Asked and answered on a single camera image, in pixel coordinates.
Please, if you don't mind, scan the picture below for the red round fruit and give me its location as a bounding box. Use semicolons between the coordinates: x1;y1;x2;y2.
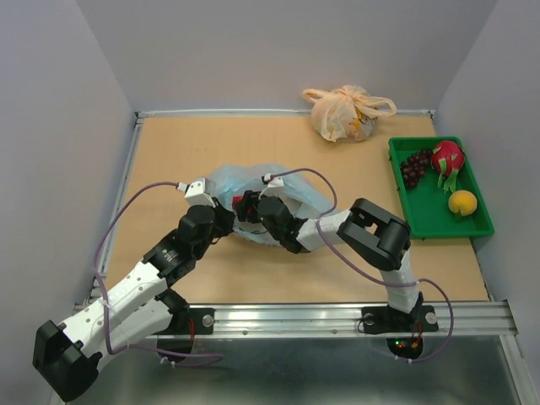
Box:
232;196;243;211

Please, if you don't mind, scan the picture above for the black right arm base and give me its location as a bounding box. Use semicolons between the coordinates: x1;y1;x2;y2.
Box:
356;305;440;363

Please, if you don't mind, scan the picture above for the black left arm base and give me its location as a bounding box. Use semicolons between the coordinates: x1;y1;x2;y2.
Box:
155;307;214;354

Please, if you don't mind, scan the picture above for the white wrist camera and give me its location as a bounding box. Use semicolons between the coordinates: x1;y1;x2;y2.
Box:
259;173;284;198
176;177;216;208

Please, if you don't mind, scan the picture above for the aluminium frame rail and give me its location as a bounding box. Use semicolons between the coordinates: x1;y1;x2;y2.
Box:
78;112;539;404

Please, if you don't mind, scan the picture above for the blue printed plastic bag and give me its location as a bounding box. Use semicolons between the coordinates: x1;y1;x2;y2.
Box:
208;163;336;246

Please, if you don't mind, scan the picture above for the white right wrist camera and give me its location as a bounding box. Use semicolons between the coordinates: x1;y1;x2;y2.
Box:
259;173;284;198

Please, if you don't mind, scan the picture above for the red green dragon fruit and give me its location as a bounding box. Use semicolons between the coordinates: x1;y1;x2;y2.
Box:
430;140;466;192

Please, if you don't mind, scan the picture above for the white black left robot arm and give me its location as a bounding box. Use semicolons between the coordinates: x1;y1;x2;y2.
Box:
32;202;235;402

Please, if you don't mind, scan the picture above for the orange knotted plastic bag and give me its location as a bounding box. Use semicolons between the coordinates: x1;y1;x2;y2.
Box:
302;85;397;143

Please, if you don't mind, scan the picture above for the green plastic tray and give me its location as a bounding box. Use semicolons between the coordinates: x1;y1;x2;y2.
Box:
388;137;494;240

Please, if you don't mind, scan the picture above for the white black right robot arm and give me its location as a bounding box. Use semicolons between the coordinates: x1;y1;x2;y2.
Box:
232;190;423;329

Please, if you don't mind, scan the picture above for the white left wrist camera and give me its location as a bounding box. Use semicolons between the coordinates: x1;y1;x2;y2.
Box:
176;177;216;208

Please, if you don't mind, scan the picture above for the dark red grape bunch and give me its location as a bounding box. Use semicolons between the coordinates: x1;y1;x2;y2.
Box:
399;148;433;189

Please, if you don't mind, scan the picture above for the yellow round fruit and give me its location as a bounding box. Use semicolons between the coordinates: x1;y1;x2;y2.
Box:
448;190;478;217

